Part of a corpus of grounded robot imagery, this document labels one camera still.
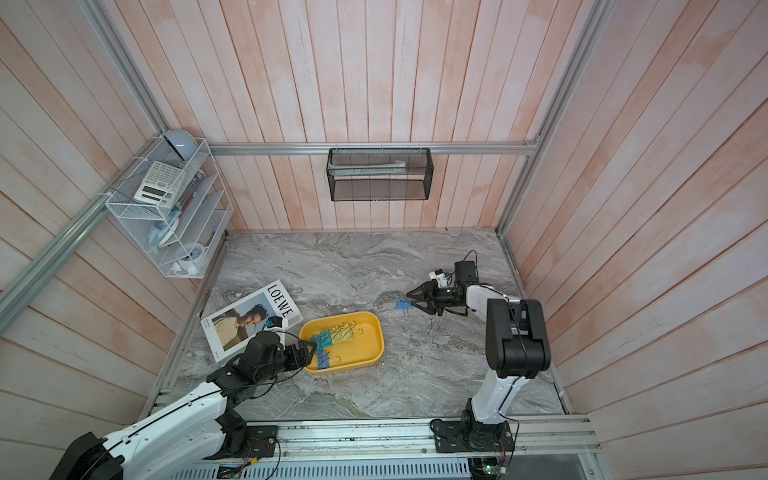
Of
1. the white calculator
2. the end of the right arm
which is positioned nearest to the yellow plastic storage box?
the end of the right arm

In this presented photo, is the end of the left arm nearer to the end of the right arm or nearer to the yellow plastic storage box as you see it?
the yellow plastic storage box

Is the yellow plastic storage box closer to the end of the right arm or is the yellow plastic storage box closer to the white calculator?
the end of the right arm
